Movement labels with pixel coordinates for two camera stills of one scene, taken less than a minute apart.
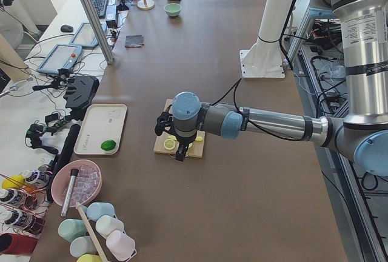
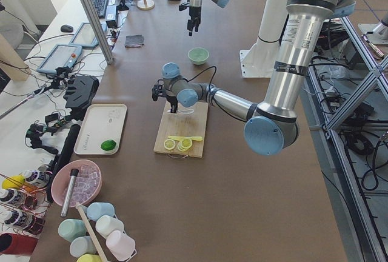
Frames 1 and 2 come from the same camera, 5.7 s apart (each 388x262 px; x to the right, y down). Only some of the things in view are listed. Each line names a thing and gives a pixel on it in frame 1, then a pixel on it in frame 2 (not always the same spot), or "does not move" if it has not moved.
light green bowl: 173,10 -> 199,56
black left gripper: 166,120 -> 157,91
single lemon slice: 169,144 does not move
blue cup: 95,210 does not move
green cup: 70,228 does not move
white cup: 105,224 does not move
